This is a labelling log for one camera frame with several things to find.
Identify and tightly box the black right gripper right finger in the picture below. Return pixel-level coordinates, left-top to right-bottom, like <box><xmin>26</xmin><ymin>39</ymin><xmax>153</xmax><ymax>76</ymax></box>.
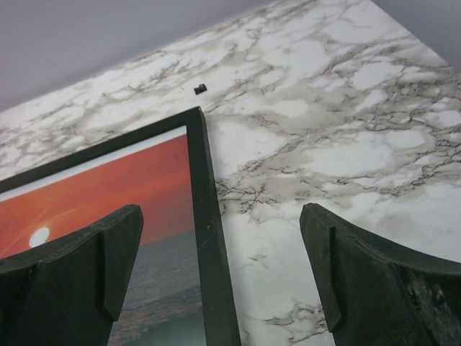
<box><xmin>300</xmin><ymin>203</ymin><xmax>460</xmax><ymax>345</ymax></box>

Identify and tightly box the small black square piece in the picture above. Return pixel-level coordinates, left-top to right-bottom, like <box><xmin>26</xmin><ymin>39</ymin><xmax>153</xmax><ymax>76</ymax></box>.
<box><xmin>194</xmin><ymin>84</ymin><xmax>207</xmax><ymax>95</ymax></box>

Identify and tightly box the red sunset photo print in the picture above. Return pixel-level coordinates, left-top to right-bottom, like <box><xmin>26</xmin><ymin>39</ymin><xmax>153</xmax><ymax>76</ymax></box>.
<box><xmin>1</xmin><ymin>128</ymin><xmax>205</xmax><ymax>345</ymax></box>

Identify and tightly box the wooden picture frame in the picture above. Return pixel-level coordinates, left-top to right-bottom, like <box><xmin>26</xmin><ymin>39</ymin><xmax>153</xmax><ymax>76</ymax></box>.
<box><xmin>1</xmin><ymin>107</ymin><xmax>241</xmax><ymax>345</ymax></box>

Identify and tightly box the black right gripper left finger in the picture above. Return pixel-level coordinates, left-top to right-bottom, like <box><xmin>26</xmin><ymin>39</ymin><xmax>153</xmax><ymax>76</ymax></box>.
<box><xmin>1</xmin><ymin>205</ymin><xmax>143</xmax><ymax>345</ymax></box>

